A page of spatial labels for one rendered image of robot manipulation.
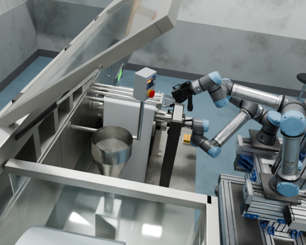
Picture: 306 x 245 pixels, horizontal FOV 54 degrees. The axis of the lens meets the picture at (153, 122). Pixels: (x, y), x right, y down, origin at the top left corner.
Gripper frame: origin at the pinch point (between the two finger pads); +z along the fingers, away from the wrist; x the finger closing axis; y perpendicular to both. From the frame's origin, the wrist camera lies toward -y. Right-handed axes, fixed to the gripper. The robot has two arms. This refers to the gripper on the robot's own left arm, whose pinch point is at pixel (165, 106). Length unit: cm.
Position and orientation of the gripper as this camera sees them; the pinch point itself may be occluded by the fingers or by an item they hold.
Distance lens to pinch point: 175.5
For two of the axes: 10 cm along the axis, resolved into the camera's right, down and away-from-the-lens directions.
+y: -5.3, -7.3, -4.2
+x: -1.4, 5.7, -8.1
